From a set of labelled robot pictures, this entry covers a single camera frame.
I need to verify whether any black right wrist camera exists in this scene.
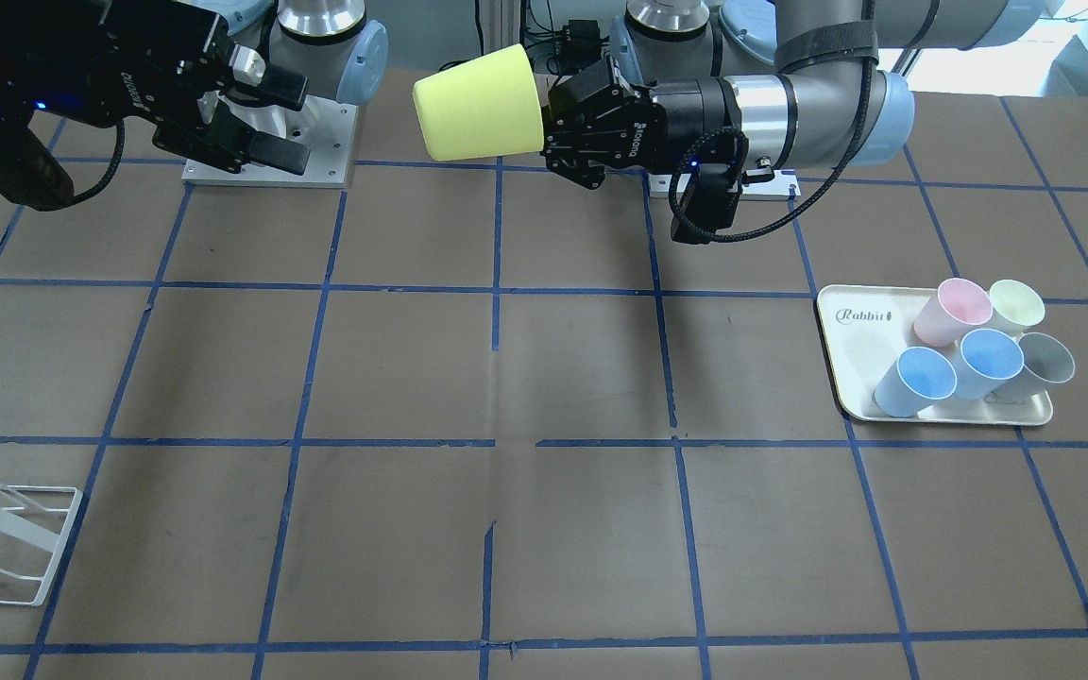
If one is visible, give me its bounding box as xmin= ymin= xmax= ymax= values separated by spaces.
xmin=0 ymin=96 xmax=75 ymax=212

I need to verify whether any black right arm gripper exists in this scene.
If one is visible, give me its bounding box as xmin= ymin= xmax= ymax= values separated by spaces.
xmin=0 ymin=1 xmax=310 ymax=176

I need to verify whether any yellow plastic cup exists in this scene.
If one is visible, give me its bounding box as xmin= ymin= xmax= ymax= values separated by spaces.
xmin=412 ymin=44 xmax=545 ymax=161

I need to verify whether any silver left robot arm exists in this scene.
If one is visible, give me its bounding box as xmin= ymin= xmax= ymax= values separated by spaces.
xmin=541 ymin=1 xmax=1044 ymax=189

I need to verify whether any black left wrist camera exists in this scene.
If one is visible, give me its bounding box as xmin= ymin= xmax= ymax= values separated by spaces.
xmin=668 ymin=161 xmax=741 ymax=245

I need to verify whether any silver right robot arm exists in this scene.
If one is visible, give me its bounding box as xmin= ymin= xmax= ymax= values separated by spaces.
xmin=0 ymin=1 xmax=387 ymax=205

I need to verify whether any grey plastic cup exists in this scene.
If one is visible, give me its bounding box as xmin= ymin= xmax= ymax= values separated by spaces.
xmin=994 ymin=331 xmax=1077 ymax=403

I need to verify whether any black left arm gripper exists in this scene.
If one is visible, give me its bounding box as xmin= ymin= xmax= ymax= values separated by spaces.
xmin=541 ymin=58 xmax=742 ymax=189

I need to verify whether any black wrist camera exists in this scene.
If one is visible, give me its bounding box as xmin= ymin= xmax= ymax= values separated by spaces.
xmin=668 ymin=161 xmax=741 ymax=245
xmin=0 ymin=96 xmax=75 ymax=212

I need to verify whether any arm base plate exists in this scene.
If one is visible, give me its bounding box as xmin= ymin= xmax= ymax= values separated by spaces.
xmin=648 ymin=170 xmax=802 ymax=201
xmin=182 ymin=95 xmax=360 ymax=189

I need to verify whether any white wire dish rack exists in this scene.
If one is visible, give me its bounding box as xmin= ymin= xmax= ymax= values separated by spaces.
xmin=0 ymin=433 xmax=84 ymax=606

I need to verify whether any black camera cable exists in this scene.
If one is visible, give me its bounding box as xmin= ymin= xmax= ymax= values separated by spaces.
xmin=669 ymin=38 xmax=877 ymax=245

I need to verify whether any light blue plastic cup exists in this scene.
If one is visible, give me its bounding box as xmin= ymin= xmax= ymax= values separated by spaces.
xmin=873 ymin=346 xmax=956 ymax=417

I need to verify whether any pink plastic cup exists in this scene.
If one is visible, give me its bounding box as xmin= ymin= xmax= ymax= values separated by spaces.
xmin=912 ymin=277 xmax=993 ymax=348

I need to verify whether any pale green plastic cup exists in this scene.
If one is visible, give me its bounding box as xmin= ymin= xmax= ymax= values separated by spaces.
xmin=985 ymin=279 xmax=1046 ymax=336

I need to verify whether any white rabbit serving tray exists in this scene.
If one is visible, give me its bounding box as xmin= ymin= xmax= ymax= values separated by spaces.
xmin=816 ymin=284 xmax=1054 ymax=426

